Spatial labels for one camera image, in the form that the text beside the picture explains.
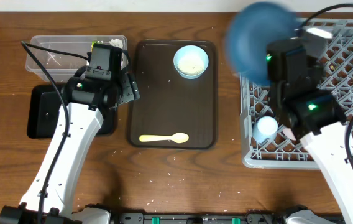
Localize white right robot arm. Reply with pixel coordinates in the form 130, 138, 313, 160
267, 39, 353, 223

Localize grey dishwasher rack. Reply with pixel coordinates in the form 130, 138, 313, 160
240, 19, 353, 170

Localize white paper wrapper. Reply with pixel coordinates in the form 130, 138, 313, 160
109, 39, 124, 49

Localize cream plastic spoon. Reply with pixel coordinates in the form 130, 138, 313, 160
139, 133, 189, 144

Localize light blue plastic cup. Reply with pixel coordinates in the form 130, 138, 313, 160
252, 116, 278, 144

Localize pink plastic cup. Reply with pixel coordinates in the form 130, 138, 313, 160
282, 128, 296, 141

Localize dark brown serving tray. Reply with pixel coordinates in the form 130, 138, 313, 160
127, 40, 218, 149

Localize dark blue plate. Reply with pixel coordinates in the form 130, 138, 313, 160
224, 2, 298, 85

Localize clear plastic waste bin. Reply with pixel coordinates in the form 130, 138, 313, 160
30, 35, 127, 83

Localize light blue bowl with rice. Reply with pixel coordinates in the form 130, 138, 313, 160
173, 45, 209, 80

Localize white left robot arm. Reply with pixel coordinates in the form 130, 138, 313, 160
0, 73, 140, 223

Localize green yellow snack packet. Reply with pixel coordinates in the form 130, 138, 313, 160
90, 40, 104, 52

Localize black rail at table edge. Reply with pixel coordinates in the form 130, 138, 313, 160
0, 203, 342, 224

